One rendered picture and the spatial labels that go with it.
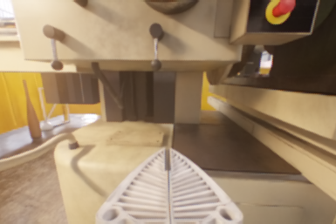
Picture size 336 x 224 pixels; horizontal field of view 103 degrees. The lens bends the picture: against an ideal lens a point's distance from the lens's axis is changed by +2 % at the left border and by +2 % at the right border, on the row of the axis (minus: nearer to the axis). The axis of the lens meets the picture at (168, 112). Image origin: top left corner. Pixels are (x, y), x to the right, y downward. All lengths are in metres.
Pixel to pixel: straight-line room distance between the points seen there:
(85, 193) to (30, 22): 0.72
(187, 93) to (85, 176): 0.86
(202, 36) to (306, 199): 0.80
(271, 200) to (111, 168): 0.72
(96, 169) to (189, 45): 0.64
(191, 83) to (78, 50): 0.80
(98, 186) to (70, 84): 0.94
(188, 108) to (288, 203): 0.78
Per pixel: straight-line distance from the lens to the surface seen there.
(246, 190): 0.75
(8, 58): 1.22
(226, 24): 0.51
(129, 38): 0.51
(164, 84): 1.12
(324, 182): 0.77
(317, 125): 0.52
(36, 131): 3.09
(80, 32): 0.58
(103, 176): 0.74
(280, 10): 0.42
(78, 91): 1.42
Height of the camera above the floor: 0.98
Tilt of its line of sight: 14 degrees down
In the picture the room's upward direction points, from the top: 1 degrees clockwise
